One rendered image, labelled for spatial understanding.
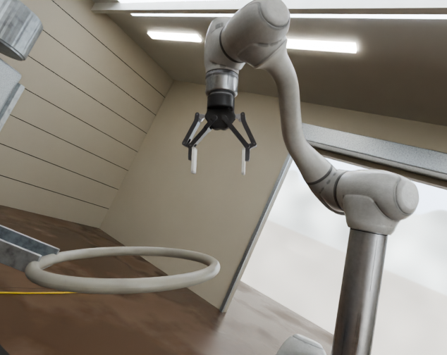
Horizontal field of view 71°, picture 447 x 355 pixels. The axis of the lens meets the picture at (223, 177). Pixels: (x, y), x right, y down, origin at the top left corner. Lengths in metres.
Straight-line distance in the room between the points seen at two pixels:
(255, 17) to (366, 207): 0.55
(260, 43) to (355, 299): 0.69
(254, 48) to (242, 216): 5.06
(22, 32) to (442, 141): 5.25
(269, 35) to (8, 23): 0.68
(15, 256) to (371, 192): 0.92
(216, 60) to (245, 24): 0.15
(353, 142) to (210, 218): 2.84
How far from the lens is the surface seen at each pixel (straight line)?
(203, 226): 6.06
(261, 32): 0.74
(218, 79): 0.86
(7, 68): 1.13
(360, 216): 0.93
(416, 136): 5.59
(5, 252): 0.95
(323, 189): 1.03
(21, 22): 1.08
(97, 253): 1.11
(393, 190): 0.90
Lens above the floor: 1.43
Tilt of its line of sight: 7 degrees up
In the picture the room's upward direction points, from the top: 25 degrees clockwise
